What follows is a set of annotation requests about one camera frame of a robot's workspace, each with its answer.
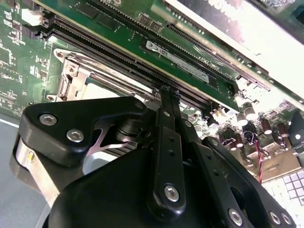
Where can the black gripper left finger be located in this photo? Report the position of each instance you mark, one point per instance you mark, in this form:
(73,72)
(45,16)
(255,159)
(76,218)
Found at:
(71,116)

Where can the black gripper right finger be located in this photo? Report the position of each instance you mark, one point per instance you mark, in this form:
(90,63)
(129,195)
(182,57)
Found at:
(213,171)

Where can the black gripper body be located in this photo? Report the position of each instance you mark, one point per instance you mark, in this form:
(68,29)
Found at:
(107,202)

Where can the metal socket cover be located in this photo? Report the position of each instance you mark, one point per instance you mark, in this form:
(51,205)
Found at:
(76,82)

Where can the silver CPU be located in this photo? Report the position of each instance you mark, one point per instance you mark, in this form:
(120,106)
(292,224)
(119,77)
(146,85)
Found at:
(102,89)

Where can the metal locking lever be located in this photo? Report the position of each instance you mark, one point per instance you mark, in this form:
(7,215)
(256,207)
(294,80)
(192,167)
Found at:
(114,73)

